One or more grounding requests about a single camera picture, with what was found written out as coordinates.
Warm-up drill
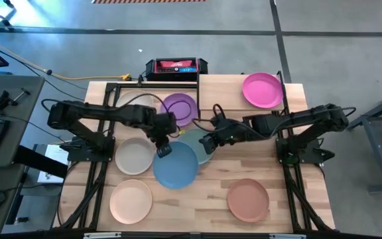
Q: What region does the teal green plate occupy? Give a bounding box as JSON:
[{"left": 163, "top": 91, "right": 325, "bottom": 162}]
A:
[{"left": 176, "top": 128, "right": 216, "bottom": 166}]

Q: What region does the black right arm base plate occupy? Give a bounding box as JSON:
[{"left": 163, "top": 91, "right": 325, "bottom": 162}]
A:
[{"left": 275, "top": 136, "right": 326, "bottom": 166}]

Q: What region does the black clamp tool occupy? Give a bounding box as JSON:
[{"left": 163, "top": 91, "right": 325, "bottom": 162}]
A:
[{"left": 0, "top": 88, "right": 32, "bottom": 113}]

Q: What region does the pink plate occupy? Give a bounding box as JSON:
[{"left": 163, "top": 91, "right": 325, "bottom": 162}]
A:
[{"left": 241, "top": 72, "right": 285, "bottom": 110}]

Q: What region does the light grey plate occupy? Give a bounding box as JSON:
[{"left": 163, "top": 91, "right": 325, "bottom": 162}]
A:
[{"left": 114, "top": 137, "right": 156, "bottom": 176}]

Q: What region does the white paper sheet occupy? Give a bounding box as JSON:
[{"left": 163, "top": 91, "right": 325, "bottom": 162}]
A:
[{"left": 37, "top": 144, "right": 70, "bottom": 185}]

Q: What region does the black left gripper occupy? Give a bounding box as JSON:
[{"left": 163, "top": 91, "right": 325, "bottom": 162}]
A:
[{"left": 145, "top": 112, "right": 178, "bottom": 159}]

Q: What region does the purple plate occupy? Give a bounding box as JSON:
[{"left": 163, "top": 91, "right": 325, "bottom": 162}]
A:
[{"left": 160, "top": 92, "right": 199, "bottom": 129}]

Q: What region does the red and black power station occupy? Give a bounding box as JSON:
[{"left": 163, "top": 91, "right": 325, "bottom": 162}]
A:
[{"left": 144, "top": 56, "right": 210, "bottom": 82}]

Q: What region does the black aluminium table frame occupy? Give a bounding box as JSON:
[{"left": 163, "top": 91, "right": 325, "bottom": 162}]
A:
[{"left": 53, "top": 80, "right": 336, "bottom": 233}]

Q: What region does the black desk support bar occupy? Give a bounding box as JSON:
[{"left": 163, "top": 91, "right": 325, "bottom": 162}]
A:
[{"left": 13, "top": 145, "right": 69, "bottom": 179}]

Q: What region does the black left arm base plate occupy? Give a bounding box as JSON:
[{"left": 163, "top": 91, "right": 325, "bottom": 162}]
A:
[{"left": 67, "top": 136, "right": 116, "bottom": 163}]

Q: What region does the yellow extension cord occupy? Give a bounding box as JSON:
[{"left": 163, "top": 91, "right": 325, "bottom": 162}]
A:
[{"left": 0, "top": 32, "right": 133, "bottom": 82}]

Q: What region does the blue plate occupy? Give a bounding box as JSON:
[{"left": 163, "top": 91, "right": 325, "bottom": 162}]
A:
[{"left": 152, "top": 141, "right": 200, "bottom": 191}]

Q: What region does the grey side desk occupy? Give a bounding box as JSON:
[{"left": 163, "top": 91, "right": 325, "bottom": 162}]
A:
[{"left": 0, "top": 73, "right": 46, "bottom": 235}]

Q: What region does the terracotta brown plate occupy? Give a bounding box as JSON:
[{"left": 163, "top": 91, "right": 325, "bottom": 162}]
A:
[{"left": 226, "top": 178, "right": 271, "bottom": 224}]

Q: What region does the grey metal stand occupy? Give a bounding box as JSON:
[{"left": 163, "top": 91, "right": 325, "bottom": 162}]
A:
[{"left": 344, "top": 86, "right": 382, "bottom": 194}]

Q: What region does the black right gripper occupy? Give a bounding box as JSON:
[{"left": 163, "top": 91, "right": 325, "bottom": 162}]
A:
[{"left": 198, "top": 118, "right": 247, "bottom": 155}]

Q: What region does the peach plate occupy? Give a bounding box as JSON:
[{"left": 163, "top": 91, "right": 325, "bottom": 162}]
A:
[{"left": 109, "top": 179, "right": 153, "bottom": 225}]

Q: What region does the black camera crossbar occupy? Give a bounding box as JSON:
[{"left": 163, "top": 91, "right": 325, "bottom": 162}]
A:
[{"left": 0, "top": 228, "right": 382, "bottom": 239}]

